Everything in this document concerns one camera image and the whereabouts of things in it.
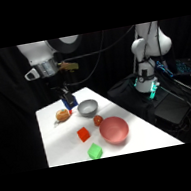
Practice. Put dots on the red cube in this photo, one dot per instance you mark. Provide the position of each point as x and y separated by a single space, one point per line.
83 134

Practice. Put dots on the black robot stand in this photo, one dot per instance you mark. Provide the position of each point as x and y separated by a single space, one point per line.
170 107

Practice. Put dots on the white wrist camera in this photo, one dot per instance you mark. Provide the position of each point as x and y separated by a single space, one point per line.
31 74

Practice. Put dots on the blue cube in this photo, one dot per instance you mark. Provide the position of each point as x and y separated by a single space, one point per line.
70 103

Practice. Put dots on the pink bowl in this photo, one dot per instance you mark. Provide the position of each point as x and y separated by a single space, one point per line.
114 130

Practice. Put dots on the red orange ball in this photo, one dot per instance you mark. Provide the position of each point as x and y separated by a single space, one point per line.
98 120

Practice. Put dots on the black curtain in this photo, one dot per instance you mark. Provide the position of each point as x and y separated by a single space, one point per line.
8 109

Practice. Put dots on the blue lit electronics box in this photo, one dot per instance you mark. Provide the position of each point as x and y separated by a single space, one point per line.
180 67

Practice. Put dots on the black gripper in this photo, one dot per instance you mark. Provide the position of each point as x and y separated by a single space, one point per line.
59 84

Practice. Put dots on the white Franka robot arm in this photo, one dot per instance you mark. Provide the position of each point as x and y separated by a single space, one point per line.
39 54

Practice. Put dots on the green cube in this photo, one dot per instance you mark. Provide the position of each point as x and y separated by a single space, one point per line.
95 151

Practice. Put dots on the brown potato toy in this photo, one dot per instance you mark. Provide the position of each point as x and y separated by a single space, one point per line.
62 115

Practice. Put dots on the grey bowl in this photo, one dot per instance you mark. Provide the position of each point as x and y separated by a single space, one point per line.
88 108

